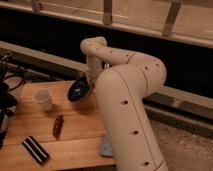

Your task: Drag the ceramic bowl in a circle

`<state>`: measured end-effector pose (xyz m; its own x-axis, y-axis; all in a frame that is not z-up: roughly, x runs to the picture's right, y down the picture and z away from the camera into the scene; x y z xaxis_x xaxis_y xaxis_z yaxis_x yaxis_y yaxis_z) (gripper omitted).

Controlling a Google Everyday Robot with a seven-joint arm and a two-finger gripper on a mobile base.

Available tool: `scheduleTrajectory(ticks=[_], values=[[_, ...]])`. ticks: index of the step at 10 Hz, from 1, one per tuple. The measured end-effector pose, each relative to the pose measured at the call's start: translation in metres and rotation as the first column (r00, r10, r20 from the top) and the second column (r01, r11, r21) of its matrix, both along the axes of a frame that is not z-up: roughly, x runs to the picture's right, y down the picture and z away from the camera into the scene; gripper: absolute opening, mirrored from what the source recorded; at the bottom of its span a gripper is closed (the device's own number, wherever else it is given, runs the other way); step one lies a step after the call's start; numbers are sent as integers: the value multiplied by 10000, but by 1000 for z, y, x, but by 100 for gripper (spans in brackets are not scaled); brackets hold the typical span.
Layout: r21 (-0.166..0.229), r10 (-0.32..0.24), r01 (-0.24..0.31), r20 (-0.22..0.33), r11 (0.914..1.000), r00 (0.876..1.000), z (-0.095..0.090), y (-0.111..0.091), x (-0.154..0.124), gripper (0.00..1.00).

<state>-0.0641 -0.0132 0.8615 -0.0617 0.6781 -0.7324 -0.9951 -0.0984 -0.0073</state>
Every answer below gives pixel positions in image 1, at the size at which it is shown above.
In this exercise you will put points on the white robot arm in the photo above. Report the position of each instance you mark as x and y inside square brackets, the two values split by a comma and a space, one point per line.
[122, 79]

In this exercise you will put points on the translucent plastic cup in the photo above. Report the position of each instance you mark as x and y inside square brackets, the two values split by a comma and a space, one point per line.
[43, 98]

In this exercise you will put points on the light blue cloth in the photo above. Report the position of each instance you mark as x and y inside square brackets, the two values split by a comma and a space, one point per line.
[105, 148]

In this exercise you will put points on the small red brown object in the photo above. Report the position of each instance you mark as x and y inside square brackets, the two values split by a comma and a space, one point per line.
[57, 126]

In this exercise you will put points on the black white striped block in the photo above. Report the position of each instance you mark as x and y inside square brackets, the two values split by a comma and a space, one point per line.
[39, 154]

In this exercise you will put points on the black equipment at left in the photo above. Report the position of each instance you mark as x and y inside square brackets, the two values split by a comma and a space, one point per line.
[7, 101]

